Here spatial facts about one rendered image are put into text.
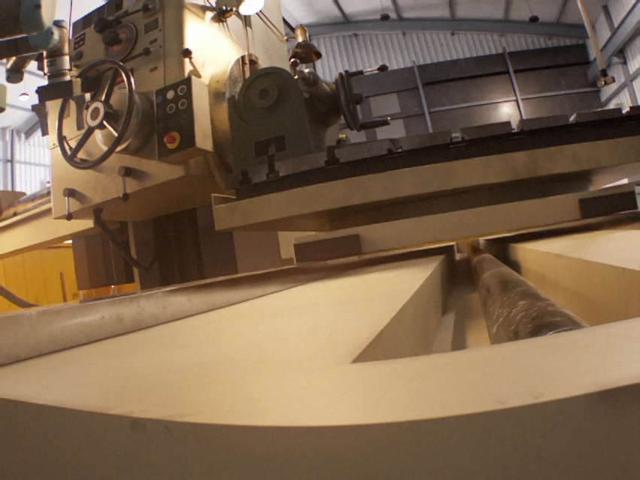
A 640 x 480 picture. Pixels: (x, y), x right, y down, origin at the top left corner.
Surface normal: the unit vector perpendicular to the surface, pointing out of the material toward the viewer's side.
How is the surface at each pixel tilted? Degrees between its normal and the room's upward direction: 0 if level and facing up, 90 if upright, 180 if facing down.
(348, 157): 90
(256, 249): 90
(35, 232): 90
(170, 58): 90
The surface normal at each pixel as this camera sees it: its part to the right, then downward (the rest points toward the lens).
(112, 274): -0.31, 0.03
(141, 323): 0.94, -0.15
